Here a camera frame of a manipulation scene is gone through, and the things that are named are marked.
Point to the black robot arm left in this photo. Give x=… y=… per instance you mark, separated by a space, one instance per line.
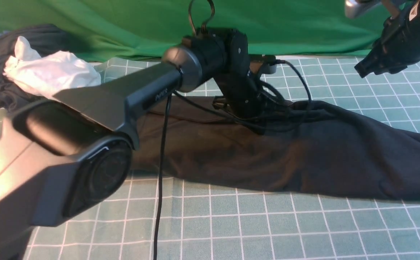
x=60 y=157

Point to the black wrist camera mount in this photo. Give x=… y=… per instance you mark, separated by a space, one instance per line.
x=263 y=64

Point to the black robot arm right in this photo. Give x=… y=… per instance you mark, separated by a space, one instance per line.
x=356 y=8

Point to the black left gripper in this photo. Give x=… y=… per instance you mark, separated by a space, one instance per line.
x=241 y=96

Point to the green checkered table mat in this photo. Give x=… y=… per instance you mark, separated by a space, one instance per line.
x=203 y=222

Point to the green backdrop cloth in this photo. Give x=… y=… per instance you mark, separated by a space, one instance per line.
x=134 y=28

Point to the white crumpled garment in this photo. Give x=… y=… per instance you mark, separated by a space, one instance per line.
x=46 y=76

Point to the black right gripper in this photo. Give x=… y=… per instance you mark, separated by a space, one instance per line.
x=398 y=46

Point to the dark gray long-sleeve shirt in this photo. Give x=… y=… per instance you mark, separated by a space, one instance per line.
x=335 y=152

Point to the dark gray crumpled garment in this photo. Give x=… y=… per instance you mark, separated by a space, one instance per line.
x=46 y=39

